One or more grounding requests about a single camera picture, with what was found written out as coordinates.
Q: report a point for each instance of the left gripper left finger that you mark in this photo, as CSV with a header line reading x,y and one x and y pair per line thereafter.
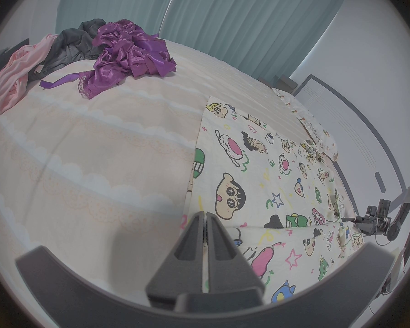
x,y
191,278

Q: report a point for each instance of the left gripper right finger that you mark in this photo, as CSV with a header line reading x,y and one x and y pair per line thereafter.
x,y
222,278

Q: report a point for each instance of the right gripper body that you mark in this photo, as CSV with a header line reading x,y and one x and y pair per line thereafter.
x,y
364,222

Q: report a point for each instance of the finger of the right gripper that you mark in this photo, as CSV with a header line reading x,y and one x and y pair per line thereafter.
x,y
349,220

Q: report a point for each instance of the white printed pyjama top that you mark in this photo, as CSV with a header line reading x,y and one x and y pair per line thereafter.
x,y
259,196

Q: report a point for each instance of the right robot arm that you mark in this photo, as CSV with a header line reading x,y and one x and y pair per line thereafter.
x,y
396,224

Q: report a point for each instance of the bed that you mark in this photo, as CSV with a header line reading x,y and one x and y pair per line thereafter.
x,y
88,142

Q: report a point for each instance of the white printed pillow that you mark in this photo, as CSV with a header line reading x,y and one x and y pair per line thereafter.
x,y
314,132

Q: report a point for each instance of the grey bedside table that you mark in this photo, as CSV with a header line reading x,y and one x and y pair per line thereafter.
x,y
282,82

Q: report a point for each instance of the purple satin garment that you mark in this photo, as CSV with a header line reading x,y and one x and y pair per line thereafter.
x,y
129,53

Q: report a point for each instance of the black garment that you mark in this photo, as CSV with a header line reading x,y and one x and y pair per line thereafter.
x,y
68,46

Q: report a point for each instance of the pink garment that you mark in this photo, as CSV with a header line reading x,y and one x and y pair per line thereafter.
x,y
13,77

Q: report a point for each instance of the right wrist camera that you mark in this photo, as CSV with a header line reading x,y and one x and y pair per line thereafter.
x,y
371,210

